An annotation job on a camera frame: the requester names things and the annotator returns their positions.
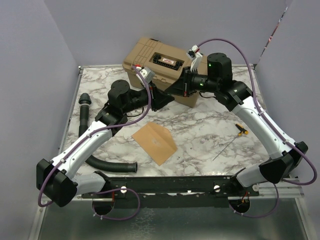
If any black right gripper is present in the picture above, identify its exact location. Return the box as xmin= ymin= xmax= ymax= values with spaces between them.
xmin=166 ymin=66 xmax=218 ymax=98

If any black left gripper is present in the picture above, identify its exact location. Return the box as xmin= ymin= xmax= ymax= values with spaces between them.
xmin=122 ymin=80 xmax=175 ymax=114

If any brown kraft envelope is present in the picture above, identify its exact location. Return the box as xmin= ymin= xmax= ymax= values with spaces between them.
xmin=132 ymin=122 xmax=178 ymax=166

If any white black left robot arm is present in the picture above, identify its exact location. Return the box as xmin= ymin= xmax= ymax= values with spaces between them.
xmin=36 ymin=79 xmax=175 ymax=207

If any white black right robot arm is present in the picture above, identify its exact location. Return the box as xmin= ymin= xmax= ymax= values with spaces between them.
xmin=165 ymin=50 xmax=308 ymax=196

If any tan plastic toolbox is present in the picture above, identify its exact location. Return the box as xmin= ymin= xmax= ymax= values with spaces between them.
xmin=121 ymin=36 xmax=211 ymax=108

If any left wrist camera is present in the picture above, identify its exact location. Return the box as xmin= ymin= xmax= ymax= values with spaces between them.
xmin=135 ymin=65 xmax=156 ymax=84

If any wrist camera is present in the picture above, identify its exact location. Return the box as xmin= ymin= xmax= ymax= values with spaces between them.
xmin=186 ymin=45 xmax=203 ymax=72
xmin=135 ymin=65 xmax=156 ymax=84

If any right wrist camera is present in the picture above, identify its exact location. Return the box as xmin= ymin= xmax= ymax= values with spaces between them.
xmin=186 ymin=45 xmax=203 ymax=72

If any yellow black handled screwdriver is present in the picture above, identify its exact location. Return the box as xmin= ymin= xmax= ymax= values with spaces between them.
xmin=213 ymin=123 xmax=249 ymax=161

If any black corrugated hose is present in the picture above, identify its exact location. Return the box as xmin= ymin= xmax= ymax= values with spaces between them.
xmin=77 ymin=92 xmax=139 ymax=174

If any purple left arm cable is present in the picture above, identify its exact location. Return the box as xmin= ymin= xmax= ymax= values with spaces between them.
xmin=37 ymin=65 xmax=153 ymax=221

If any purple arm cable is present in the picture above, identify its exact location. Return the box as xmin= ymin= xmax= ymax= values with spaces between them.
xmin=37 ymin=65 xmax=153 ymax=221
xmin=197 ymin=37 xmax=318 ymax=219

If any black metal base rail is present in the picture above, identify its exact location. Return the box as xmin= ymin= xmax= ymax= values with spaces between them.
xmin=82 ymin=175 xmax=259 ymax=209

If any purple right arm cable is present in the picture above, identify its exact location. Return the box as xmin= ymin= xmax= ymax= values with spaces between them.
xmin=197 ymin=37 xmax=318 ymax=219

